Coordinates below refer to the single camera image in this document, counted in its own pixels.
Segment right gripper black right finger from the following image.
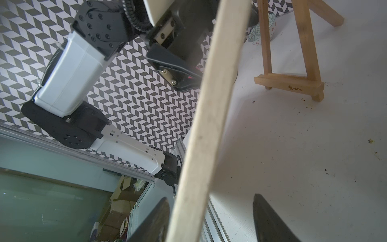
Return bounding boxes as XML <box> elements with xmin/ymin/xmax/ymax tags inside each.
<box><xmin>253</xmin><ymin>194</ymin><xmax>300</xmax><ymax>242</ymax></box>

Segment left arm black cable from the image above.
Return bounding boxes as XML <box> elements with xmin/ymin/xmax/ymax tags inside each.
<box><xmin>120</xmin><ymin>0</ymin><xmax>153</xmax><ymax>33</ymax></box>

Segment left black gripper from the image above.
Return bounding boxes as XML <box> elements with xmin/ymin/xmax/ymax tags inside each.
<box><xmin>145</xmin><ymin>0</ymin><xmax>261</xmax><ymax>93</ymax></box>

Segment plywood board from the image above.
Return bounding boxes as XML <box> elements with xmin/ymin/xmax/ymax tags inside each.
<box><xmin>166</xmin><ymin>1</ymin><xmax>252</xmax><ymax>242</ymax></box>

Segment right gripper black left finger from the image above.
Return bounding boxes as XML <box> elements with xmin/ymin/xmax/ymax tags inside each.
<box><xmin>127</xmin><ymin>197</ymin><xmax>170</xmax><ymax>242</ymax></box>

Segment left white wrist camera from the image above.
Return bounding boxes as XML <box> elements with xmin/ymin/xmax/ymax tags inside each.
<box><xmin>143</xmin><ymin>0</ymin><xmax>174</xmax><ymax>27</ymax></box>

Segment cardboard boxes outside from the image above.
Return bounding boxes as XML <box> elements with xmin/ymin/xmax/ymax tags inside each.
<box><xmin>89</xmin><ymin>175</ymin><xmax>148</xmax><ymax>242</ymax></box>

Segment wooden easel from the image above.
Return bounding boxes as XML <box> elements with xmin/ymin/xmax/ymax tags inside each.
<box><xmin>254</xmin><ymin>1</ymin><xmax>345</xmax><ymax>102</ymax></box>

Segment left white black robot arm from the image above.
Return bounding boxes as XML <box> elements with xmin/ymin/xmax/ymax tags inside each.
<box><xmin>21</xmin><ymin>1</ymin><xmax>219</xmax><ymax>186</ymax></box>

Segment aluminium front rail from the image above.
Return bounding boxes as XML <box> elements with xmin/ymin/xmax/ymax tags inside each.
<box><xmin>0</xmin><ymin>122</ymin><xmax>230</xmax><ymax>242</ymax></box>

